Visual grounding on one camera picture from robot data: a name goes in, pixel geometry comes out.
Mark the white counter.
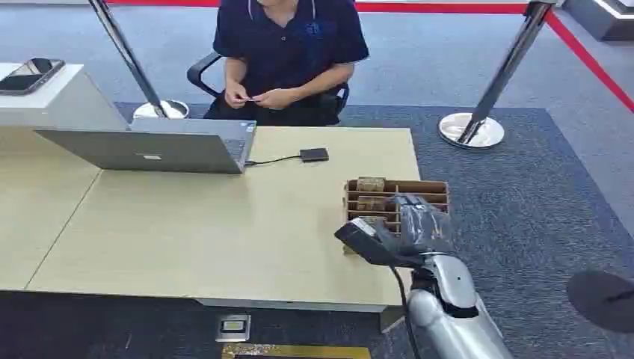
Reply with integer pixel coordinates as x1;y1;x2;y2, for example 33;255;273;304
0;62;132;133

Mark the silver laptop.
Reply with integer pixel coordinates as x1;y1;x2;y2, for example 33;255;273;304
34;117;257;175

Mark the wooden card box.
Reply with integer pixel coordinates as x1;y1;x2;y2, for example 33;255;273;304
342;178;451;257

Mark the grey display plinth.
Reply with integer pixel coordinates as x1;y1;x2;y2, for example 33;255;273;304
561;0;634;43

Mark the red barrier belt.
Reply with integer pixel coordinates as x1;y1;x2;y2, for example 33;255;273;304
106;0;529;15
544;10;634;114

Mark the black office chair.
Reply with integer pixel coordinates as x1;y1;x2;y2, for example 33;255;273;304
186;51;351;118

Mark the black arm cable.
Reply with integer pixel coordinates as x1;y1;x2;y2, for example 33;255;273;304
390;266;423;359

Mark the metal floor socket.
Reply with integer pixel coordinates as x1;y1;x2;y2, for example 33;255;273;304
215;313;252;343

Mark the yellow floor plate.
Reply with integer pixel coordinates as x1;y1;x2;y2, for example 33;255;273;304
221;343;373;359

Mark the person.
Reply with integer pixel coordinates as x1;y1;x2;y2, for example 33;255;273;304
203;0;370;127

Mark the small black card reader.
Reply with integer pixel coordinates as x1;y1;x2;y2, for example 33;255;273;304
299;147;330;164

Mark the person's left hand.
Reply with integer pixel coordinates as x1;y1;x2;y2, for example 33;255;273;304
251;88;300;111

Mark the chrome stanchion post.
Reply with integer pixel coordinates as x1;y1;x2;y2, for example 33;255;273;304
437;0;557;150
87;0;191;120

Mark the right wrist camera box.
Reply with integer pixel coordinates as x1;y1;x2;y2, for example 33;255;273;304
333;218;425;269

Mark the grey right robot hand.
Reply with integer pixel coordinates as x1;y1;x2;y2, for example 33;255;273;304
375;193;455;260

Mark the black round disc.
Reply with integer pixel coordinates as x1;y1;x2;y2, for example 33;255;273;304
566;269;634;334

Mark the black smartphone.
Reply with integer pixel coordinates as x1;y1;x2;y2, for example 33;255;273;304
0;57;67;97

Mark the person's right hand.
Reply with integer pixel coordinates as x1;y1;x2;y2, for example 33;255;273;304
224;80;252;109

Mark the black laptop cable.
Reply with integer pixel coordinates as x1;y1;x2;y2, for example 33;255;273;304
244;155;302;168

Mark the dark blue rug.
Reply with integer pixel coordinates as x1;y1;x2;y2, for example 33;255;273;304
0;102;634;359

